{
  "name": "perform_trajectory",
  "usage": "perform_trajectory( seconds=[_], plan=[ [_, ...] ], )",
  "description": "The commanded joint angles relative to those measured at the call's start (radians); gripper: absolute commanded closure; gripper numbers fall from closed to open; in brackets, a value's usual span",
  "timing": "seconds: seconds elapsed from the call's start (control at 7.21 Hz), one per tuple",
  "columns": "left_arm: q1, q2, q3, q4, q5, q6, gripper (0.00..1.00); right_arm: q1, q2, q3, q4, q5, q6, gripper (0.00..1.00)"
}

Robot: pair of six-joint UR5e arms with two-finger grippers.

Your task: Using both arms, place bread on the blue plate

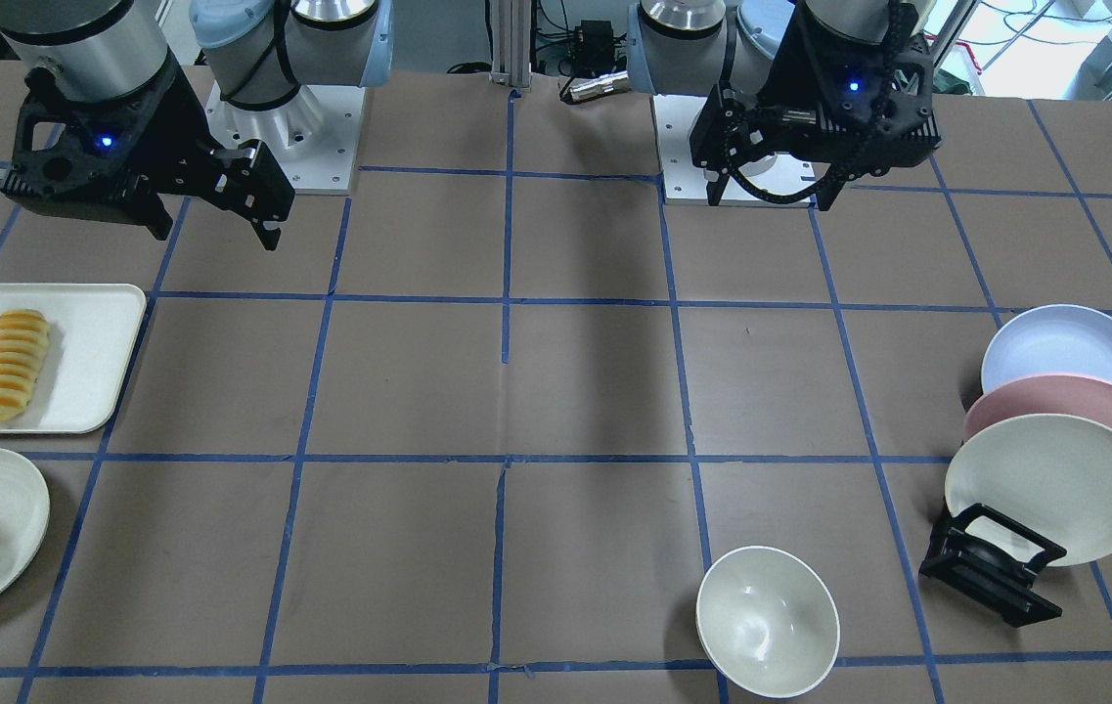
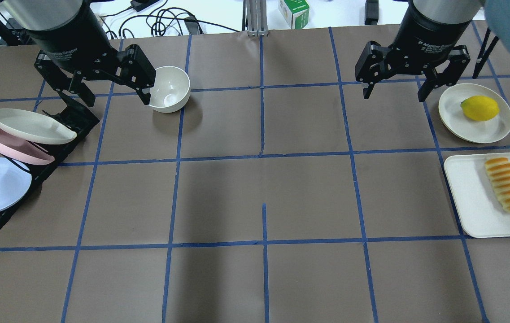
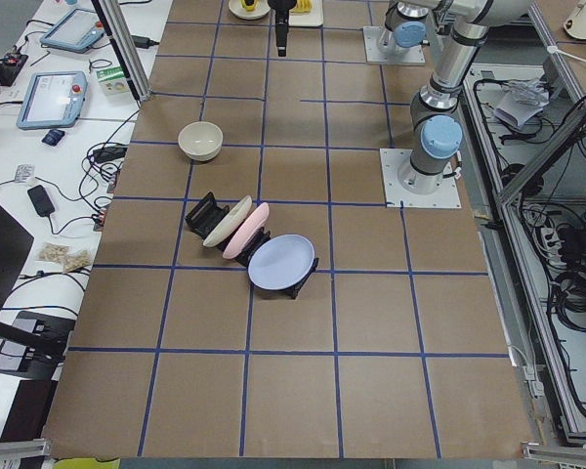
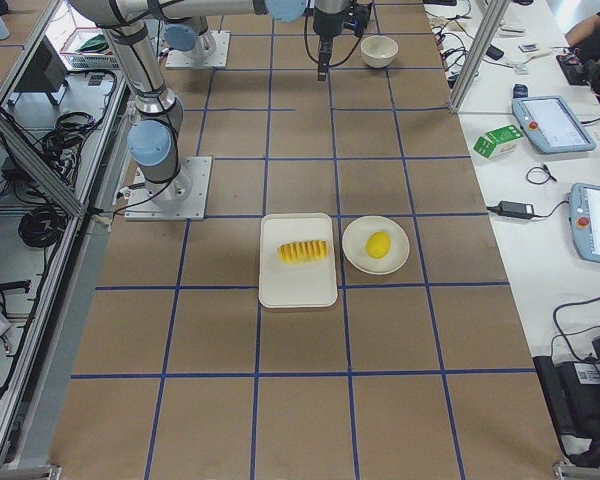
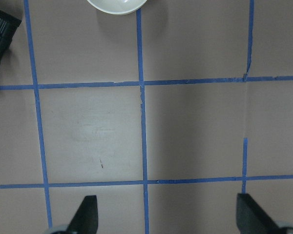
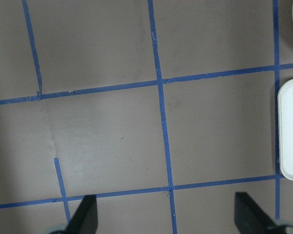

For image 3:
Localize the cream bowl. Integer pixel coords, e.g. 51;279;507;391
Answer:
178;121;224;162

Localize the near teach pendant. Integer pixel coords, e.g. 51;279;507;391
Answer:
17;71;88;130

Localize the black phone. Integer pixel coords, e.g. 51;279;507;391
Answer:
27;185;55;217

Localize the bag of wooden pieces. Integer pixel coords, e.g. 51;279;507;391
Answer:
36;242;93;273

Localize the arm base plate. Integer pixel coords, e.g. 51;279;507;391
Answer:
362;26;425;66
379;149;462;209

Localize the black dish rack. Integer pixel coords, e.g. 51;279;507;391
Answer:
185;192;318;299

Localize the cream plate in rack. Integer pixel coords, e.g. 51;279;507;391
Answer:
202;195;252;247

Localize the green white box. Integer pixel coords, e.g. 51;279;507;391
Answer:
96;66;130;96

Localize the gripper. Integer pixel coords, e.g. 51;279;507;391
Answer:
268;0;293;57

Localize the blue plate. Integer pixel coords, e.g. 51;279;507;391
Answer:
248;234;314;290

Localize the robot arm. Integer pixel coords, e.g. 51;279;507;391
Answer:
268;1;428;57
385;1;531;195

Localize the cream rectangular tray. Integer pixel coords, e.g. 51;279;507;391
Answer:
289;0;323;27

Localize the cream plate with lemon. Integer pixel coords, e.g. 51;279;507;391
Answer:
229;0;271;21

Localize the aluminium frame post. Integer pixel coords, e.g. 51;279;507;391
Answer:
91;0;151;103

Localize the pink plate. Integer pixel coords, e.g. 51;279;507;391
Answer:
223;202;270;259

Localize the teach pendant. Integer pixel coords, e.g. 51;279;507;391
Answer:
17;71;88;130
40;8;105;53

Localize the black power adapter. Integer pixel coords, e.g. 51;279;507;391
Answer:
131;35;159;49

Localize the far teach pendant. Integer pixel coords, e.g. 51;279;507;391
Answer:
40;8;105;53

